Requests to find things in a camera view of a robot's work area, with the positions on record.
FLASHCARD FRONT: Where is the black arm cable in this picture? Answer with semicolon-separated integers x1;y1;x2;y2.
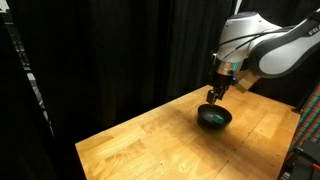
210;25;301;64

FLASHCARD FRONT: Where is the green block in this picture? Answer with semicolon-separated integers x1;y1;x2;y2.
213;113;225;123

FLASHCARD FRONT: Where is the black bowl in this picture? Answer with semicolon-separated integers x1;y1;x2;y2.
197;103;233;131

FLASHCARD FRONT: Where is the black curtain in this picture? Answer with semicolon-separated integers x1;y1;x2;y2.
6;0;320;141

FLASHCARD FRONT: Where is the colourful checkered board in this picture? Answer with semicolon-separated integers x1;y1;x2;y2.
288;82;320;155

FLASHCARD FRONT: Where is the tan wrist camera mount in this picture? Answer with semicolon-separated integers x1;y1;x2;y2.
233;69;261;94

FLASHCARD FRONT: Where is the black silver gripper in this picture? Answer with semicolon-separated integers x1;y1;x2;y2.
206;59;239;106

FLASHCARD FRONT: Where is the black equipment with red parts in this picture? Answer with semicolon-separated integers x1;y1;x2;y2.
277;139;320;180

